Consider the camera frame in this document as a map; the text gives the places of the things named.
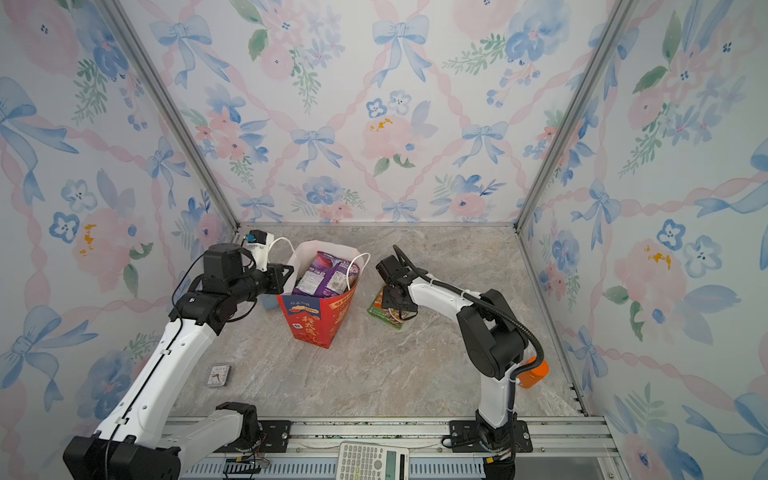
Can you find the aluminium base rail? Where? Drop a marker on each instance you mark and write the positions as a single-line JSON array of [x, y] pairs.
[[427, 447]]

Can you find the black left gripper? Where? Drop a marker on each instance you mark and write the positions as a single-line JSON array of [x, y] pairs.
[[277, 279]]

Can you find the white calculator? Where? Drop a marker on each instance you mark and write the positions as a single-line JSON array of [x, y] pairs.
[[365, 461]]

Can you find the aluminium right corner post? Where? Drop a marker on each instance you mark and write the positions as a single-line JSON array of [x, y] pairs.
[[614, 28]]

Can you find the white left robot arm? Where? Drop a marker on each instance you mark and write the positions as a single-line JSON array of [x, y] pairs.
[[128, 443]]

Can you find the purple snack packet back label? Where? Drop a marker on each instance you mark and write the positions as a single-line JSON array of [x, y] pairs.
[[327, 276]]

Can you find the aluminium corner post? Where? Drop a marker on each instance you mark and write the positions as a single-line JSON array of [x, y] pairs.
[[118, 21], [614, 28]]

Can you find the small square clock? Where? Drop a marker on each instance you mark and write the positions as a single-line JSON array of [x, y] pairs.
[[218, 376]]

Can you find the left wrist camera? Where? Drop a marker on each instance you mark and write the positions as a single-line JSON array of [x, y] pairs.
[[260, 243]]

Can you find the orange cup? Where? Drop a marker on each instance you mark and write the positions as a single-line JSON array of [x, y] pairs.
[[531, 377]]

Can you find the aluminium left corner post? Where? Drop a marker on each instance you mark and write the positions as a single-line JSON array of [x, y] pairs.
[[118, 21]]

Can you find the red paper gift bag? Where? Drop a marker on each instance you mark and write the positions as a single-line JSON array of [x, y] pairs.
[[317, 320]]

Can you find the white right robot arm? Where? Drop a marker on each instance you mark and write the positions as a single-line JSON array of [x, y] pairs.
[[494, 340]]

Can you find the green noodle snack packet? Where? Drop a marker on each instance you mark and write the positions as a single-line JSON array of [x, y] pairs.
[[387, 315]]

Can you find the light blue oblong object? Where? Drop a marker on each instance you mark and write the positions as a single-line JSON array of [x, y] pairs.
[[269, 302]]

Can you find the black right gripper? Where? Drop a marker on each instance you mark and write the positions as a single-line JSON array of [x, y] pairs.
[[386, 296]]

